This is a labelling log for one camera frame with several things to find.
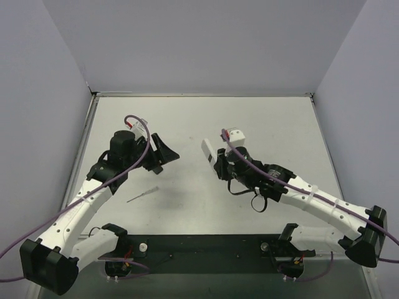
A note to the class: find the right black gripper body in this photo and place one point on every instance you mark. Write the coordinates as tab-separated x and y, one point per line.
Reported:
220	166

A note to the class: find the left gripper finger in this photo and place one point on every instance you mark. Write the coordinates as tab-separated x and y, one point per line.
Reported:
167	155
160	145

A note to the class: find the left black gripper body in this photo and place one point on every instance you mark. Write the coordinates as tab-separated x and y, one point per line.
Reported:
153	154

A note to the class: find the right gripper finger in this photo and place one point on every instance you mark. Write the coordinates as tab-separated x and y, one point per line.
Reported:
221	155
219	170

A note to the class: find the white red remote control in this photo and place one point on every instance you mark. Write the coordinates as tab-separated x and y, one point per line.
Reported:
209	152

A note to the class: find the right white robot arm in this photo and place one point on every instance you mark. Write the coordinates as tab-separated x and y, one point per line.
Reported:
358	232

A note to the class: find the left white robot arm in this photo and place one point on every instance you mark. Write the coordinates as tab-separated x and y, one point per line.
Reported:
55	259

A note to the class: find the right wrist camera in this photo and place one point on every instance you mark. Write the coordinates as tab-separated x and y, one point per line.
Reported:
233	137

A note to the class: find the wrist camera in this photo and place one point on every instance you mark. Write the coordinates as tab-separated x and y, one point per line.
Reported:
137	129
233	137

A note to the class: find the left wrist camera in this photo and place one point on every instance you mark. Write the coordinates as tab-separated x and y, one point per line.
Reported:
137	129

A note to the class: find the aluminium rail frame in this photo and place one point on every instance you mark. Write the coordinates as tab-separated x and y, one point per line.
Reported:
281	130

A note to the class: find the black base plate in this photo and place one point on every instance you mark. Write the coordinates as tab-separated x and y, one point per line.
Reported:
201	254

